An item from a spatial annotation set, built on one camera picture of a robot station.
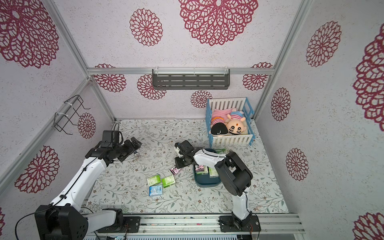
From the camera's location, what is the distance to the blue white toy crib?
39.4 inches

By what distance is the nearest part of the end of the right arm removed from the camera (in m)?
0.70

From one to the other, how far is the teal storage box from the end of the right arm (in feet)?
0.28

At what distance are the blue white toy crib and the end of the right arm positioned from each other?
249mm
